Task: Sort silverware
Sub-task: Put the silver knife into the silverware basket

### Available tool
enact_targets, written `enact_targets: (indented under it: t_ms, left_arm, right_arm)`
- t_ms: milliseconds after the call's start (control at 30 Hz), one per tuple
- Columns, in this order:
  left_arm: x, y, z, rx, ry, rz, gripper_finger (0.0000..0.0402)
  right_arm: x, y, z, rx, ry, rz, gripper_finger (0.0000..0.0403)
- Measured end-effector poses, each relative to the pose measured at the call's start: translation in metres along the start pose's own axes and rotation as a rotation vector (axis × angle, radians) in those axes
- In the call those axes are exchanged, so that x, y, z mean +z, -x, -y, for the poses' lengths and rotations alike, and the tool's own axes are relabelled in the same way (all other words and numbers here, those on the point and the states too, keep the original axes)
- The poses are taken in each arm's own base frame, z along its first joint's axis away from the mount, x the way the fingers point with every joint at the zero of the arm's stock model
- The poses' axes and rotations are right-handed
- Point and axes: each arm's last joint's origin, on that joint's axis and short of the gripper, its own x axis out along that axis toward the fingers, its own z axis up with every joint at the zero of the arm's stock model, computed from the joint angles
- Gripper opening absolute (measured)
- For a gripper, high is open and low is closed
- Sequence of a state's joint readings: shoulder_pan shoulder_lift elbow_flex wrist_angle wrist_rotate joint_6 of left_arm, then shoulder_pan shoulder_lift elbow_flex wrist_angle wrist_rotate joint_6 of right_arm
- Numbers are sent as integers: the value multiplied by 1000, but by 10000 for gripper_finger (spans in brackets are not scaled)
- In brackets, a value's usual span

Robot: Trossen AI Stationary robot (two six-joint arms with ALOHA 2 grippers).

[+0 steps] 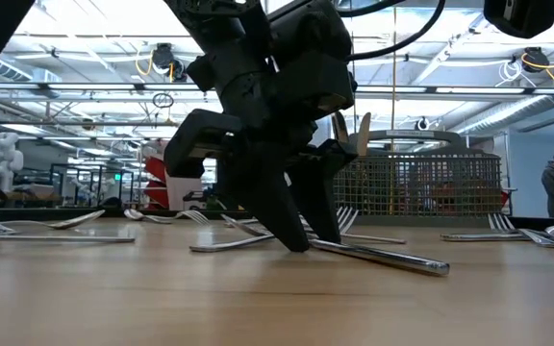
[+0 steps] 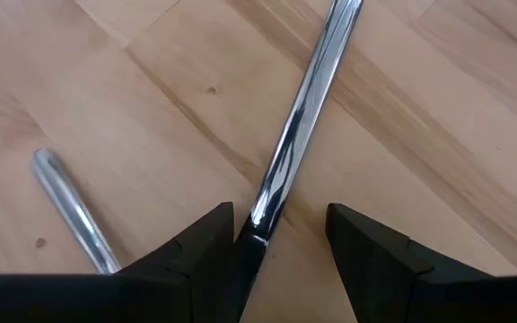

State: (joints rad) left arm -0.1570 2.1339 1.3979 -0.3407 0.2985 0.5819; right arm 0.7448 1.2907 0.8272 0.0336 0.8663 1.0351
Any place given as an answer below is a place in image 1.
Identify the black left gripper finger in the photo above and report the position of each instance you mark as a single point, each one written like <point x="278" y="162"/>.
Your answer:
<point x="272" y="202"/>
<point x="320" y="202"/>

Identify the red and white machine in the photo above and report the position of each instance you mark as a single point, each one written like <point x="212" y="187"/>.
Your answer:
<point x="181" y="192"/>

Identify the grey plastic cutlery basket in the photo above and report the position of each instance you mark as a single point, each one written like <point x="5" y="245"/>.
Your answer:
<point x="416" y="221"/>

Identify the white robot figure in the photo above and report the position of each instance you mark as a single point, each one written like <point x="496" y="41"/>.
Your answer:
<point x="3" y="158"/>

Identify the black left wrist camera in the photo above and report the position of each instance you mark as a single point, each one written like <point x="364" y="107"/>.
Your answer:
<point x="195" y="144"/>

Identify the black frame enclosure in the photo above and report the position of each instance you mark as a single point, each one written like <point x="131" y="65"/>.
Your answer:
<point x="89" y="165"/>

